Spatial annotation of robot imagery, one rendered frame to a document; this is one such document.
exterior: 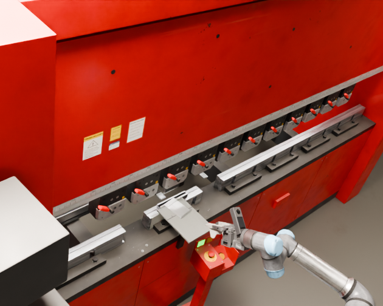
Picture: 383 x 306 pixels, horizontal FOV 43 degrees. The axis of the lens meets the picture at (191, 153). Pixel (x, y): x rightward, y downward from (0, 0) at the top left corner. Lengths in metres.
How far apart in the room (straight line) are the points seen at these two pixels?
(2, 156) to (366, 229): 3.66
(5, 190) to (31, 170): 0.19
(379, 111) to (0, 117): 3.35
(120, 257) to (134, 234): 0.17
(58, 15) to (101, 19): 0.16
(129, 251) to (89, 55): 1.23
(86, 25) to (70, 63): 0.14
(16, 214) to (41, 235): 0.09
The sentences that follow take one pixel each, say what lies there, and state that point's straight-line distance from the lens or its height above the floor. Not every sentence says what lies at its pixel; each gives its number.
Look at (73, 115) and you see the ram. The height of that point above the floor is 1.84.
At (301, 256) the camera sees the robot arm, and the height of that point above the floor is 1.41.
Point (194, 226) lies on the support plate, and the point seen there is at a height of 1.00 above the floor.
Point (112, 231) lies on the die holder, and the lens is 2.53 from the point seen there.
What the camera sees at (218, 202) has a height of 0.88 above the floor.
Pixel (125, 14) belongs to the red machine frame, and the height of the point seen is 2.21.
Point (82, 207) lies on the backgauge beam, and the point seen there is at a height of 0.96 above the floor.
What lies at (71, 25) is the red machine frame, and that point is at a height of 2.20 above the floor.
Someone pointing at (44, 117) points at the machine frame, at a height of 2.05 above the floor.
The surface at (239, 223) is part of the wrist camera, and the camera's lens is 2.02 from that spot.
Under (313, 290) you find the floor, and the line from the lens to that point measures 3.90.
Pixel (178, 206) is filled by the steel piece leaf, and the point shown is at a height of 1.00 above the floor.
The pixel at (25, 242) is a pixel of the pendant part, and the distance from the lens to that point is 1.22.
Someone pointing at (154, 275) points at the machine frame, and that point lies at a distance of 2.85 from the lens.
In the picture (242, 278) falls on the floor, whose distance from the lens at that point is 3.74.
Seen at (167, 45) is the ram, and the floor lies 2.04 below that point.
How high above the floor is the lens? 2.90
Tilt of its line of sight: 39 degrees down
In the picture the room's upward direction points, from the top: 14 degrees clockwise
